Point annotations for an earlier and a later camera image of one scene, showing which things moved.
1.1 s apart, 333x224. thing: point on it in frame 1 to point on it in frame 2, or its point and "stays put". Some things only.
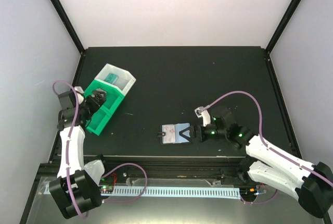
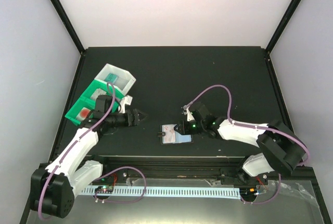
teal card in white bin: (111, 78) stays put
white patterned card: (169, 130) stays put
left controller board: (106, 190) stays put
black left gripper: (95, 104) to (135, 117)
